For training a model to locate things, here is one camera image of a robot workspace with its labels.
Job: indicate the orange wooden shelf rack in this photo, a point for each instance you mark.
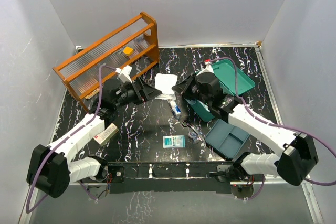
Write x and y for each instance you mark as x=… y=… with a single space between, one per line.
x=80 y=73

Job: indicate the white gauze packet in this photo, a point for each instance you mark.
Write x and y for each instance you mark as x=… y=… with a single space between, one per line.
x=164 y=83

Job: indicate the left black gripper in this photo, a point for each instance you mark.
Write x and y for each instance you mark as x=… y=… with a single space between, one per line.
x=148 y=92

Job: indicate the blue-grey divider tray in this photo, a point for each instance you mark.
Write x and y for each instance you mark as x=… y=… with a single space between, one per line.
x=226 y=139

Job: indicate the white blue bandage roll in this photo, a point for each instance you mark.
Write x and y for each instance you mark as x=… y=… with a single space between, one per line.
x=175 y=108

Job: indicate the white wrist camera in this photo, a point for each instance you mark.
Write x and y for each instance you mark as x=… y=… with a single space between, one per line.
x=206 y=69
x=124 y=74

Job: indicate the yellow-orange small block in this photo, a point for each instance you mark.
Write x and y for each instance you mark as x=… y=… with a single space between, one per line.
x=128 y=51

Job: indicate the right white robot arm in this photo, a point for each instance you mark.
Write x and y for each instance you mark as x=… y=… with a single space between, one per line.
x=294 y=154

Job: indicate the small tape roll bag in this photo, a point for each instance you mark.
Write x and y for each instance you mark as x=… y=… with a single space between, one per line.
x=195 y=137

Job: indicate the cream medicine carton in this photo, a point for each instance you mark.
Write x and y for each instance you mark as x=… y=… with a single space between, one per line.
x=104 y=137

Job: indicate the black handled scissors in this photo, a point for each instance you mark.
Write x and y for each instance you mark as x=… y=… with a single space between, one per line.
x=186 y=123

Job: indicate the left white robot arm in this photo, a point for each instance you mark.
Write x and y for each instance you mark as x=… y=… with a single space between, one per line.
x=68 y=145

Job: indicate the teal white sachet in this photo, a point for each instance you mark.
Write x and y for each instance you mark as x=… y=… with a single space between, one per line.
x=174 y=141

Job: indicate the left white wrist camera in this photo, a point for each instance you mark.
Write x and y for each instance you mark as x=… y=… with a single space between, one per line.
x=124 y=74

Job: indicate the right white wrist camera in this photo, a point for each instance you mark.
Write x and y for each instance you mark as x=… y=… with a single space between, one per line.
x=206 y=69

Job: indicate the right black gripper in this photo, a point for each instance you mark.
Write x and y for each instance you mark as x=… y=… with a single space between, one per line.
x=182 y=87

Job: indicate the teal medicine box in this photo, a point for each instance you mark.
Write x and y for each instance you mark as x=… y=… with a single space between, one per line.
x=225 y=72

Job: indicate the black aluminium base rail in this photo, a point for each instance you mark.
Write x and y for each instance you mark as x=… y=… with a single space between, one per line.
x=131 y=177

